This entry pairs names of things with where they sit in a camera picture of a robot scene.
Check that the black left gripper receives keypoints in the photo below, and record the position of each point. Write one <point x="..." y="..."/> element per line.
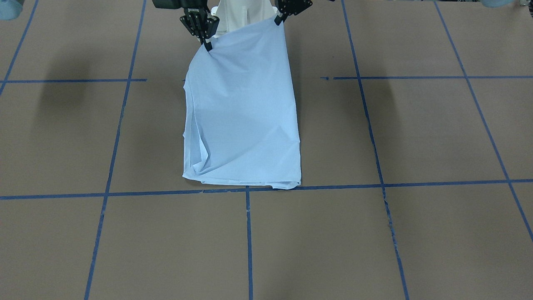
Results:
<point x="294" y="6"/>

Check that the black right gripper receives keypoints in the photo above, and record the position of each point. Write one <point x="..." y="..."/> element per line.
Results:
<point x="186" y="3"/>

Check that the light blue t-shirt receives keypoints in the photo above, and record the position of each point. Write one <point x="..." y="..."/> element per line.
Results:
<point x="241" y="123"/>

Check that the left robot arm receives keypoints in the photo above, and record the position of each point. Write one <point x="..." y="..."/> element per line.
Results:
<point x="486" y="3"/>

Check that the brown paper table cover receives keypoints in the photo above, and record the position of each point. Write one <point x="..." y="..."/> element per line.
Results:
<point x="415" y="121"/>

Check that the white central robot pedestal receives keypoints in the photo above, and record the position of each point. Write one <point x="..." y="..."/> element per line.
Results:
<point x="235" y="14"/>

